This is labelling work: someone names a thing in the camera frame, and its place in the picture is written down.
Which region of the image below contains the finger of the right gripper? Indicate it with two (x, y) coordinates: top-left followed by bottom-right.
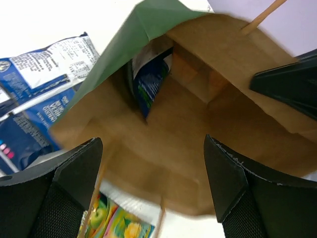
(249, 50), (317, 120)

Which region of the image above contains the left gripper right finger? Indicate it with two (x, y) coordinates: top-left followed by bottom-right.
(204, 135), (317, 238)

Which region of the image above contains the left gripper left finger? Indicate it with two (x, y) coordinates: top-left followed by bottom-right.
(0, 137), (103, 238)

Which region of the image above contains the green yellow candy packet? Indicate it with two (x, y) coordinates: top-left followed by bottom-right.
(84, 192), (155, 238)

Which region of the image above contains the white blue snack packet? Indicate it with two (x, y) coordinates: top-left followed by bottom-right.
(0, 33), (99, 176)

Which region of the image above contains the green paper bag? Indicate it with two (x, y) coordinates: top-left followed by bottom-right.
(51, 0), (317, 216)

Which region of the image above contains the blue green chip packet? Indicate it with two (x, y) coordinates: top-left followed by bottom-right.
(128, 44), (173, 118)

